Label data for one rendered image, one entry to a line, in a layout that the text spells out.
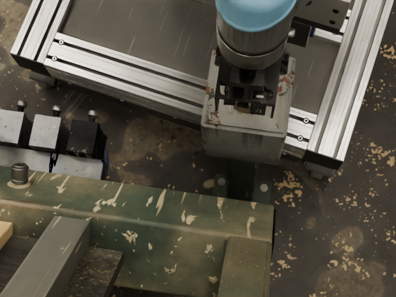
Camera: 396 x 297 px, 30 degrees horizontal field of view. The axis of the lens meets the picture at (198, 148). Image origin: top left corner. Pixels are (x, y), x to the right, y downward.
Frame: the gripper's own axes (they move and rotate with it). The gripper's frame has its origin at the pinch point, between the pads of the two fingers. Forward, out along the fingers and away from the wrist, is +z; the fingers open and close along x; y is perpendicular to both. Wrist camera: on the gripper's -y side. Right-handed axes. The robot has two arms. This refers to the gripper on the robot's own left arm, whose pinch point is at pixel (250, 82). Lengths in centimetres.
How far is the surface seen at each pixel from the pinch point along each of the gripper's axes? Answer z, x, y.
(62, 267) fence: -4.8, -19.1, 28.2
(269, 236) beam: 6.4, 5.4, 19.2
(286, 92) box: 3.1, 5.1, -0.4
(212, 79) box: 3.2, -5.3, -0.8
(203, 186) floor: 96, -10, -4
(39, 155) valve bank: 22.2, -32.8, 9.3
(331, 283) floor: 96, 25, 16
